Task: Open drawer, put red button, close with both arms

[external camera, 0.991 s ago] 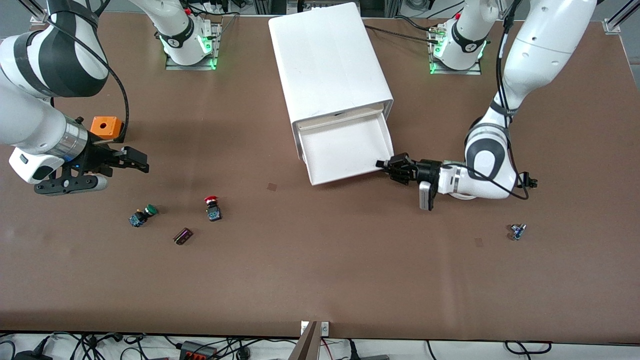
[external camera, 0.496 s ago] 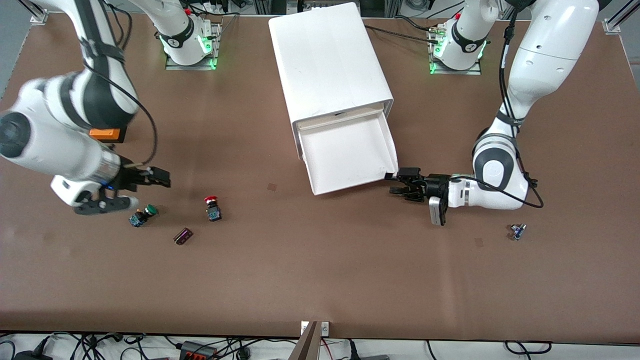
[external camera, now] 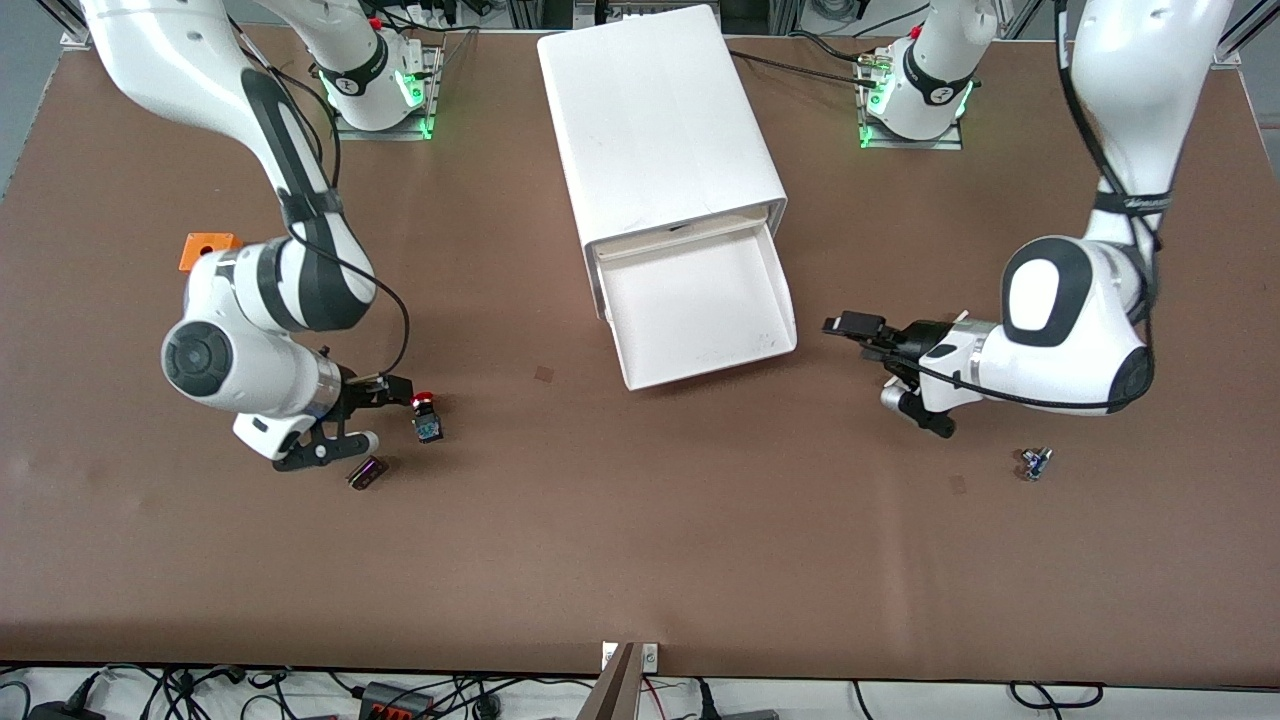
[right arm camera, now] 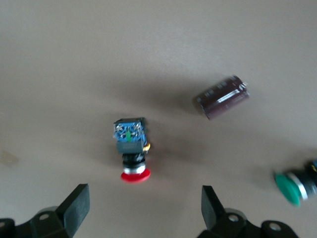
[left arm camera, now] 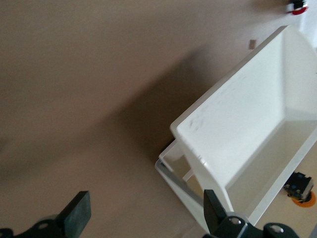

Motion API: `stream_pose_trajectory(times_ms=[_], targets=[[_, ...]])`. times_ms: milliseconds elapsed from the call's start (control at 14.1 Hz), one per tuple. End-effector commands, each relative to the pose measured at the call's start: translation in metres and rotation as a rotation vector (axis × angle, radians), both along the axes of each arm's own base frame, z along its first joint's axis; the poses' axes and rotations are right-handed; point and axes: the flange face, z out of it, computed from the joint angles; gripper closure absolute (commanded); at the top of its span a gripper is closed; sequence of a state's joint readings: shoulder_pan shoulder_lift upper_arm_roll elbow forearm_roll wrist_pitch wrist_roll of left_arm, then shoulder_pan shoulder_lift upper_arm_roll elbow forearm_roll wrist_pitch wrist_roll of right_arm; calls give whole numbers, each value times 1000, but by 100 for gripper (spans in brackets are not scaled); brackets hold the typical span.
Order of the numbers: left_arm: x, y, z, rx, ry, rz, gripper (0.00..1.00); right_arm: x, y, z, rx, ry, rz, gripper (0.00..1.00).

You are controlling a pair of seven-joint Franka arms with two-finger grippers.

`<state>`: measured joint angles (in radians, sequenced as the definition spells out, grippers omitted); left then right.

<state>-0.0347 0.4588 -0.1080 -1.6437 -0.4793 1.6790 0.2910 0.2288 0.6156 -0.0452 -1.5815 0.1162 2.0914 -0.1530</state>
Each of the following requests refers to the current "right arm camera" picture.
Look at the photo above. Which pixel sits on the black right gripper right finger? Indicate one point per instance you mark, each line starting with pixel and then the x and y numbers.
pixel 213 215

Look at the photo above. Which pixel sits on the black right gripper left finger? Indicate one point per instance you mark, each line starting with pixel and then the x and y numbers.
pixel 71 210

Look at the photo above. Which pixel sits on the red mushroom push button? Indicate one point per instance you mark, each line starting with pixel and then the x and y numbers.
pixel 128 146

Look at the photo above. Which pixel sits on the green mushroom push button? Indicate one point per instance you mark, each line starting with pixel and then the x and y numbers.
pixel 288 189

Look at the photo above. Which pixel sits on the beige tape patch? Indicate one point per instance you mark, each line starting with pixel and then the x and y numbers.
pixel 8 158

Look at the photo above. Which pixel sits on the dark brown cylindrical capacitor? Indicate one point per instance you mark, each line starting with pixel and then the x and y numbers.
pixel 221 99

